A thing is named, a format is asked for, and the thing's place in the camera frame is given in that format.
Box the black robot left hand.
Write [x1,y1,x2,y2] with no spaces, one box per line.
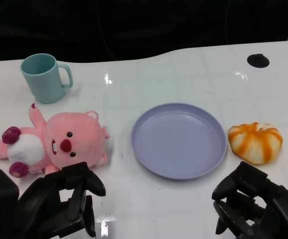
[16,161,107,239]

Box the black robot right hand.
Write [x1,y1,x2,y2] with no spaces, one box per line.
[211,161,288,239]

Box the pink plush doll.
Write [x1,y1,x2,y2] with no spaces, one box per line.
[0,103,111,178]

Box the purple plastic plate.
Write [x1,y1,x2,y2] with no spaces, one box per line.
[130,102,228,180]

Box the orange striped bun toy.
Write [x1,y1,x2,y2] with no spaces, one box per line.
[227,121,284,165]

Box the teal plastic cup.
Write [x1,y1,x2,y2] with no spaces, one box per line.
[20,53,74,104]

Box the black table grommet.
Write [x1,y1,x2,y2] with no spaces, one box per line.
[247,53,270,68]

